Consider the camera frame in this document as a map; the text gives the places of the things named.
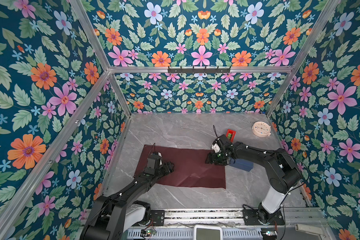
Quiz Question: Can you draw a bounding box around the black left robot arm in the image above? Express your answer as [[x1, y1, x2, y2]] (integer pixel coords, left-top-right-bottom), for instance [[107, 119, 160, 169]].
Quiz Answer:
[[80, 152, 175, 240]]

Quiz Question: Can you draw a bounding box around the white screen device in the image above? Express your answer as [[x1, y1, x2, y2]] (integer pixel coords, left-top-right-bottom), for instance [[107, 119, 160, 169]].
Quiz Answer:
[[193, 225, 223, 240]]

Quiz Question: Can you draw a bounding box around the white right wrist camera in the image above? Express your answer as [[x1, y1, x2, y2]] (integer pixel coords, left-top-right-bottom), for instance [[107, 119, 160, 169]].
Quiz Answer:
[[211, 144, 221, 153]]

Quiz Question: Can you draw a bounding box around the blue gift box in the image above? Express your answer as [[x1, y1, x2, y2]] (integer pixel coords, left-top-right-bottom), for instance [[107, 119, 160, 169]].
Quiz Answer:
[[230, 159, 254, 172]]

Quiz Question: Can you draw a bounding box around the black hook rail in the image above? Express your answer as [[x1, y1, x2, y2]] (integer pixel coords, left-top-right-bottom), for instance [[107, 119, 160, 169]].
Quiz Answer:
[[168, 66, 231, 74]]

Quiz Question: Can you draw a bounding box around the white power strip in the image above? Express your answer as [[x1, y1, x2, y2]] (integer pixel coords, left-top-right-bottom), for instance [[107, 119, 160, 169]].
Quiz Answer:
[[295, 224, 326, 236]]

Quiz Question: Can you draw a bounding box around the maroon wrapping paper sheet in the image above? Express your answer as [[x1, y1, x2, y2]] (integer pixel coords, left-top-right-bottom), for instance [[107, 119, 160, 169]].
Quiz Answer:
[[134, 145, 226, 189]]

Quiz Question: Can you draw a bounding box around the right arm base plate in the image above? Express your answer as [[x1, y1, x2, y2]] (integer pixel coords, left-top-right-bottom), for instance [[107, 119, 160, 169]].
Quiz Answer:
[[242, 209, 286, 226]]

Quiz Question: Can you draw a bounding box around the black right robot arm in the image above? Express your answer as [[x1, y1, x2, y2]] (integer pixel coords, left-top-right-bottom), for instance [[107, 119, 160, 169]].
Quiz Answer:
[[206, 135, 303, 225]]

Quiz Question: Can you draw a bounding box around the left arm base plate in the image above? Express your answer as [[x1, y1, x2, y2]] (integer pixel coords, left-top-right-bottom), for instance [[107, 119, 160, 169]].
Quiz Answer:
[[143, 210, 166, 227]]

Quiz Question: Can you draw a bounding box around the red tape dispenser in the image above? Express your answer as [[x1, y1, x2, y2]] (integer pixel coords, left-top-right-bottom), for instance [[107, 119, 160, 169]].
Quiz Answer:
[[226, 129, 236, 143]]

